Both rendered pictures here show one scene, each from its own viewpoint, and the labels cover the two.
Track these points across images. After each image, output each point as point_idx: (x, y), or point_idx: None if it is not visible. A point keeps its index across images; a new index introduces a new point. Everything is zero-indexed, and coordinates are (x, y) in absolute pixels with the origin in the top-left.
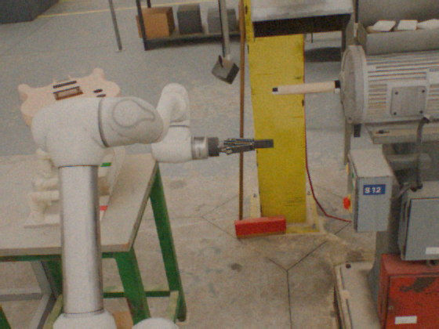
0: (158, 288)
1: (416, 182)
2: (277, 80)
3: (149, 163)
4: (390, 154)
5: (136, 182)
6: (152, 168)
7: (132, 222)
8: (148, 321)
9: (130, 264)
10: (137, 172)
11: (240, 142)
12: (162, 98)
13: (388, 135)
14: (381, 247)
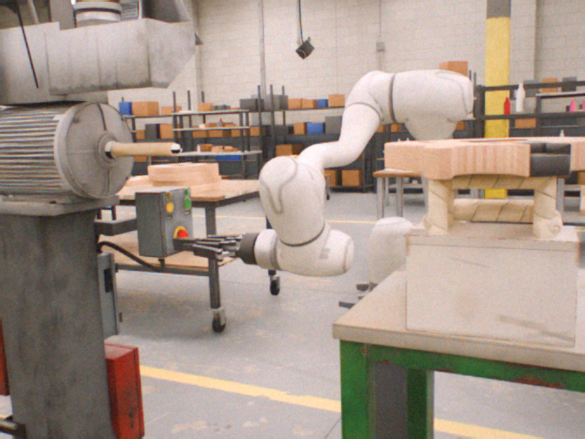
0: None
1: (97, 242)
2: None
3: (359, 311)
4: (81, 238)
5: (391, 293)
6: (357, 304)
7: (401, 266)
8: (393, 219)
9: None
10: (386, 303)
11: (218, 239)
12: (319, 146)
13: None
14: (86, 386)
